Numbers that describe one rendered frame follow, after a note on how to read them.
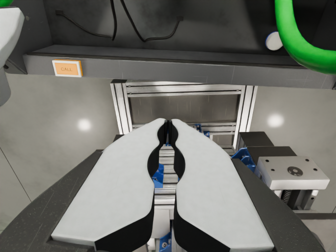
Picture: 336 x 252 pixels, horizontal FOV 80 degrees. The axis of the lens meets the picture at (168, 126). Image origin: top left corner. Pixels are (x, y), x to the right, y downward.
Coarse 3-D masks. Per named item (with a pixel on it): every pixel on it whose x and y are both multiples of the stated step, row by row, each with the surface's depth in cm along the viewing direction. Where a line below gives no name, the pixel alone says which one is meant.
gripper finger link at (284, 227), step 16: (240, 160) 9; (240, 176) 8; (256, 176) 8; (256, 192) 7; (272, 192) 7; (256, 208) 7; (272, 208) 7; (288, 208) 7; (272, 224) 6; (288, 224) 6; (304, 224) 6; (272, 240) 6; (288, 240) 6; (304, 240) 6
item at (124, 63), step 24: (48, 48) 45; (72, 48) 46; (96, 48) 47; (120, 48) 48; (48, 72) 41; (96, 72) 40; (120, 72) 40; (144, 72) 40; (168, 72) 40; (192, 72) 40; (216, 72) 40; (240, 72) 40; (264, 72) 40; (288, 72) 39; (312, 72) 39
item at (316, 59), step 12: (276, 0) 18; (288, 0) 18; (276, 12) 18; (288, 12) 17; (276, 24) 18; (288, 24) 17; (288, 36) 16; (300, 36) 16; (288, 48) 16; (300, 48) 15; (312, 48) 14; (300, 60) 14; (312, 60) 13; (324, 60) 12; (324, 72) 13
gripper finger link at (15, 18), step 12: (0, 12) 11; (12, 12) 12; (0, 24) 11; (12, 24) 12; (0, 36) 11; (12, 36) 12; (0, 48) 11; (12, 48) 12; (0, 60) 11; (0, 72) 12; (0, 84) 13; (0, 96) 14
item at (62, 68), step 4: (68, 60) 39; (72, 60) 39; (76, 60) 39; (56, 64) 39; (60, 64) 38; (64, 64) 38; (68, 64) 38; (72, 64) 38; (80, 64) 39; (56, 68) 39; (60, 68) 39; (64, 68) 39; (68, 68) 39; (72, 68) 39; (76, 68) 39; (80, 68) 39; (60, 72) 39; (64, 72) 39; (68, 72) 39; (72, 72) 39; (76, 72) 39
